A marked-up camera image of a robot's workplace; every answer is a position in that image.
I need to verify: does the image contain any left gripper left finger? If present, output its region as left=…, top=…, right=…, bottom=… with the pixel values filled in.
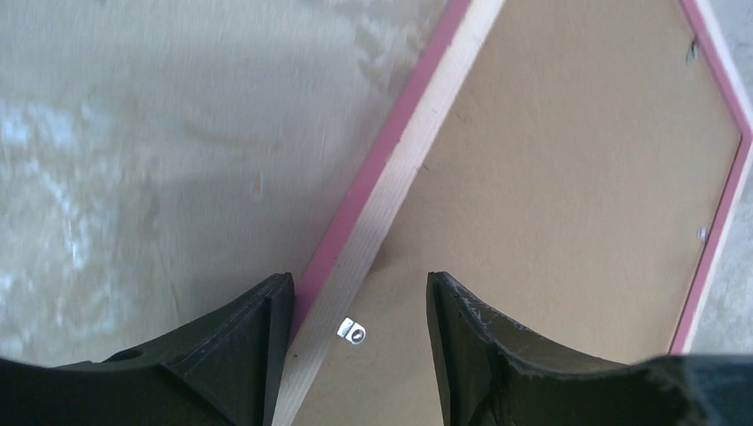
left=1, top=273, right=295, bottom=425

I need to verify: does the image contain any brown cardboard backing board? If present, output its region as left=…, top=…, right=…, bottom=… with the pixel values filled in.
left=290, top=0, right=742, bottom=426

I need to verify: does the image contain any silver frame turn clip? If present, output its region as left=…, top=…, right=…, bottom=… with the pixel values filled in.
left=337, top=318, right=367, bottom=345

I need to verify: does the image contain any pink wooden photo frame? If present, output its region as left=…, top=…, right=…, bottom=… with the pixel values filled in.
left=271, top=0, right=753, bottom=426

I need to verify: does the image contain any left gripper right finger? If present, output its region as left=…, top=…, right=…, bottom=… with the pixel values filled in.
left=426, top=272, right=752, bottom=425

